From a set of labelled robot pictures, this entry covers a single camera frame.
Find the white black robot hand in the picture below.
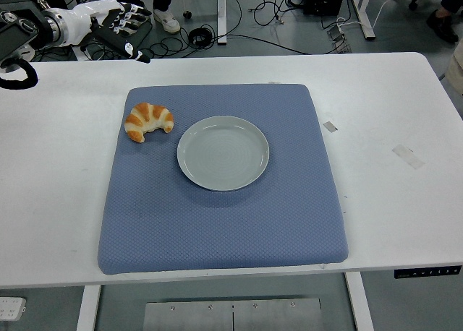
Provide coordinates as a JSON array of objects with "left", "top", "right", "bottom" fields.
[{"left": 57, "top": 0, "right": 153, "bottom": 64}]

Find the croissant bread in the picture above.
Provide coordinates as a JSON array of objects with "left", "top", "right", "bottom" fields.
[{"left": 124, "top": 102, "right": 175, "bottom": 143}]

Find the grey-white round plate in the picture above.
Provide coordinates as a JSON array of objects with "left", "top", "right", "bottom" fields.
[{"left": 176, "top": 115, "right": 271, "bottom": 192}]

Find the grey metal plate with screws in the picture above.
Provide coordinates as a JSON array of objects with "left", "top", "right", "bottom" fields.
[{"left": 143, "top": 297, "right": 323, "bottom": 331}]

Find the person's left white shoe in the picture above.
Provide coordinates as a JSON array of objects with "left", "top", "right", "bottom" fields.
[{"left": 153, "top": 8, "right": 182, "bottom": 34}]

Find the narrow white desk leg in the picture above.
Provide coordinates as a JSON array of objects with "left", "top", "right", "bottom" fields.
[{"left": 216, "top": 0, "right": 229, "bottom": 45}]

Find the blue quilted mat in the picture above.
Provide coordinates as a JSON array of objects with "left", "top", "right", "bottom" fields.
[{"left": 96, "top": 83, "right": 349, "bottom": 276}]

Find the grey foot pedal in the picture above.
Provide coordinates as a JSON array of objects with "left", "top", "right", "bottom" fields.
[{"left": 326, "top": 22, "right": 352, "bottom": 54}]

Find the wide white desk leg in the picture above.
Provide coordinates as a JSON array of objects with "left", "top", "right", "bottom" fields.
[{"left": 348, "top": 0, "right": 378, "bottom": 40}]

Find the white table leg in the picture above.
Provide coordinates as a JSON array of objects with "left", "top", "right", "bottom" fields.
[
  {"left": 76, "top": 285, "right": 103, "bottom": 331},
  {"left": 344, "top": 272, "right": 375, "bottom": 331}
]

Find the white power strip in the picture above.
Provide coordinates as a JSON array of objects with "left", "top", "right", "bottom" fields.
[{"left": 0, "top": 296, "right": 27, "bottom": 322}]

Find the large translucent tape piece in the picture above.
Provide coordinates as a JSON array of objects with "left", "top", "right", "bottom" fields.
[{"left": 391, "top": 143, "right": 426, "bottom": 171}]

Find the person's black shoe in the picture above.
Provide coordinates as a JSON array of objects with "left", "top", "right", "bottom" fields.
[{"left": 425, "top": 9, "right": 460, "bottom": 44}]

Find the person in beige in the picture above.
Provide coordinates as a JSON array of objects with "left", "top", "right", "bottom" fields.
[{"left": 443, "top": 40, "right": 463, "bottom": 95}]

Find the black table control panel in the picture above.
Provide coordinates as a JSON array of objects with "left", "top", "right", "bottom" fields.
[{"left": 393, "top": 268, "right": 463, "bottom": 279}]

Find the white desk frame with foot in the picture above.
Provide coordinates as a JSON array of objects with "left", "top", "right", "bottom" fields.
[{"left": 70, "top": 45, "right": 91, "bottom": 62}]

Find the coiled black cable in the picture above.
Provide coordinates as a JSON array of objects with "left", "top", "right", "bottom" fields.
[{"left": 189, "top": 26, "right": 215, "bottom": 47}]

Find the long black floor cable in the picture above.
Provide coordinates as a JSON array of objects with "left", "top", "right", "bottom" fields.
[{"left": 150, "top": 22, "right": 310, "bottom": 56}]

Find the white floor cable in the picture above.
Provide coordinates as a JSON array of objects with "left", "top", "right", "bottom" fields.
[{"left": 336, "top": 0, "right": 403, "bottom": 27}]

